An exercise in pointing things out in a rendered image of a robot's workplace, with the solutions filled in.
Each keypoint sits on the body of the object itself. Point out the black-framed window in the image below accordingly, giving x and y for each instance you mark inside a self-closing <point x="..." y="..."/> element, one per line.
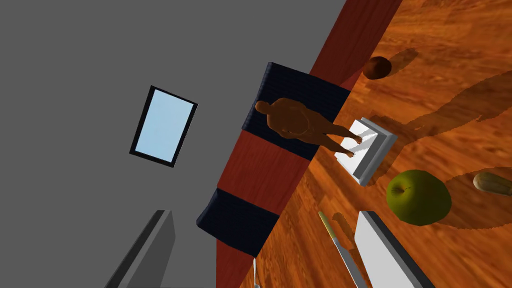
<point x="163" y="126"/>

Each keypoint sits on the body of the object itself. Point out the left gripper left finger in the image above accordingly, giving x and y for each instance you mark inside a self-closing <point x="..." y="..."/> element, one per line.
<point x="148" y="260"/>

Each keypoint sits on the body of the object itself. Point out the brown figurine on white base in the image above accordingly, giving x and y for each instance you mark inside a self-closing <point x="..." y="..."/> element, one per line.
<point x="296" y="122"/>

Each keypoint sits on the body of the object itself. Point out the green apple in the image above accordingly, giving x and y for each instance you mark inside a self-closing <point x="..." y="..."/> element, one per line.
<point x="418" y="198"/>

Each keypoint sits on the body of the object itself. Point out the thin white utensil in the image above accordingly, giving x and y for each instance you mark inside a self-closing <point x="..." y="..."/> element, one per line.
<point x="256" y="276"/>

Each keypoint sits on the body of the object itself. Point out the dark brown round fruit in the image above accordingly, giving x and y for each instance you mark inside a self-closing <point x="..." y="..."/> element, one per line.
<point x="376" y="68"/>

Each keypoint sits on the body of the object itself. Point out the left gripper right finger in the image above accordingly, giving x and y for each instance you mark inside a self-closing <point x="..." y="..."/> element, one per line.
<point x="380" y="260"/>

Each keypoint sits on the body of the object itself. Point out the reddish wooden table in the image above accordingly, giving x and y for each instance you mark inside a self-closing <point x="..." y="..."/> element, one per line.
<point x="440" y="36"/>

